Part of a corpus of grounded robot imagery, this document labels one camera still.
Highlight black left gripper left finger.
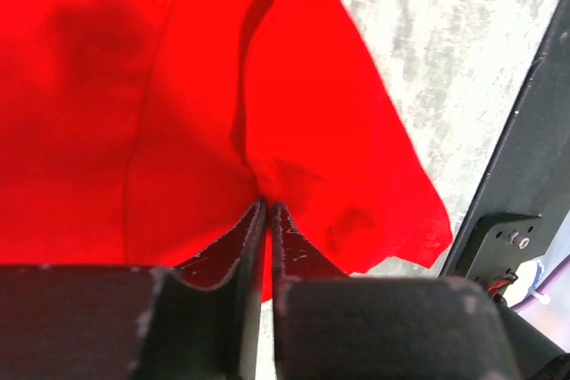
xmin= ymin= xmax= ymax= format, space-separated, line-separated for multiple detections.
xmin=1 ymin=200 xmax=266 ymax=379

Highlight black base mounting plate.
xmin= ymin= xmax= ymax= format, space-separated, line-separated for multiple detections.
xmin=441 ymin=0 xmax=569 ymax=286

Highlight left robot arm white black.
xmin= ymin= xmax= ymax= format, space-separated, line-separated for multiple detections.
xmin=1 ymin=201 xmax=569 ymax=379

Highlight red t-shirt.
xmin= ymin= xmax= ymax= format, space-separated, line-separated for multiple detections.
xmin=1 ymin=0 xmax=452 ymax=273

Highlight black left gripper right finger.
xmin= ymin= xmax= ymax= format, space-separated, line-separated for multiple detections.
xmin=272 ymin=204 xmax=520 ymax=379

